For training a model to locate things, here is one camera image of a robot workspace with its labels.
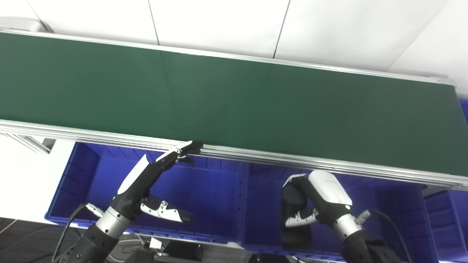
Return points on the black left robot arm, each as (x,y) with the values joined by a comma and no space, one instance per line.
(106,226)

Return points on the blue plastic bin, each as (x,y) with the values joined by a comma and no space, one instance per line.
(395,204)
(449,219)
(212,197)

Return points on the green conveyor belt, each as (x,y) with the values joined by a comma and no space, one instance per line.
(256,157)
(219,98)

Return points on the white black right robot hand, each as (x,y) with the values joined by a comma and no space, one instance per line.
(329,193)

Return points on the black box device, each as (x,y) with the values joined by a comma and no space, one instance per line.
(182,252)

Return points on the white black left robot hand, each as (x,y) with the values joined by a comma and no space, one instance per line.
(139,186)

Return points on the grey conveyor end cover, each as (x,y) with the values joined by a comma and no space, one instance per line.
(22,23)

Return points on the aluminium conveyor leg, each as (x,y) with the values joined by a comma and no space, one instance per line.
(36,144)
(433,190)

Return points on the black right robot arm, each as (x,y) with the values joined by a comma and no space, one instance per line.
(362,248)

